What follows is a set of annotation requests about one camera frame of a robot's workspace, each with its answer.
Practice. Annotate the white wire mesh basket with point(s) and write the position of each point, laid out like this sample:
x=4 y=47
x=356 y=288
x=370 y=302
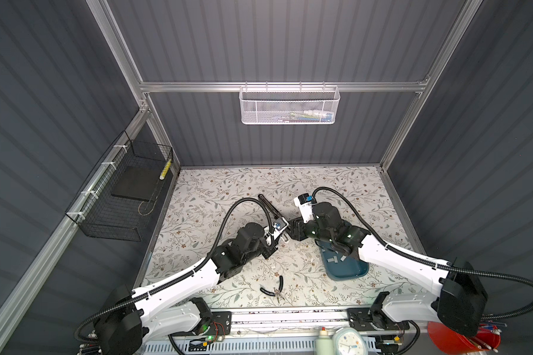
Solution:
x=289 y=105

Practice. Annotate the black handled pliers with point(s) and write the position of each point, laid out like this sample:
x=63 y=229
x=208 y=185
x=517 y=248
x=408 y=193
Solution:
x=276 y=292

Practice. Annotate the black wire basket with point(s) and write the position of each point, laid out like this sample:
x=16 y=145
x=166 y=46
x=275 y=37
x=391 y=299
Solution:
x=98 y=214

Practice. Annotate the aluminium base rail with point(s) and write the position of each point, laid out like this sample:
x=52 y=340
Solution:
x=224 y=322

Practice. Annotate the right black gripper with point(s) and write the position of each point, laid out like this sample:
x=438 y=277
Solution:
x=297 y=225

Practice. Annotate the teal plastic tray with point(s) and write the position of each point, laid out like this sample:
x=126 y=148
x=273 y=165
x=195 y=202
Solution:
x=340 y=267

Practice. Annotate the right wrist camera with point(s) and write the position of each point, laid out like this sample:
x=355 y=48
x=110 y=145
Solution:
x=304 y=203

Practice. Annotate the black pad in basket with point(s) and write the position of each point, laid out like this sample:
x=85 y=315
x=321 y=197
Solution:
x=139 y=184

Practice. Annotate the white desk clock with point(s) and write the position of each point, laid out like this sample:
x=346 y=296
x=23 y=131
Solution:
x=348 y=341

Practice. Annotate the black stapler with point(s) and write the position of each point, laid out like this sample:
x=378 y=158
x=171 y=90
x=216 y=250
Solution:
x=276 y=213

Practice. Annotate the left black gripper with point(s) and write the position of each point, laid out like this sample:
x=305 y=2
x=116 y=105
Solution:
x=271 y=249

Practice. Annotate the white glue bottle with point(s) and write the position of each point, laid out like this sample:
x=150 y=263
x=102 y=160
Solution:
x=324 y=343

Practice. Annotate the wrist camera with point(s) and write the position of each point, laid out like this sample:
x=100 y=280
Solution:
x=281 y=226
x=304 y=203

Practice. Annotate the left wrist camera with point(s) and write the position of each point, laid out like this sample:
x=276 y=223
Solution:
x=281 y=226

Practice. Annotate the red pencil cup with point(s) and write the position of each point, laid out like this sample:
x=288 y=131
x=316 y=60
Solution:
x=487 y=338

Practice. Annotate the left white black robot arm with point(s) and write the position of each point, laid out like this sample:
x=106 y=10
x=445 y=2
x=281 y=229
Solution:
x=172 y=306

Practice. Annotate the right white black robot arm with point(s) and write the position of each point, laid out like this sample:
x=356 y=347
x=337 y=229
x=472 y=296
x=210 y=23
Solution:
x=456 y=299

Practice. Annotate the yellow marker in basket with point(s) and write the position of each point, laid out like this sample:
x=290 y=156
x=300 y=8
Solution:
x=165 y=170

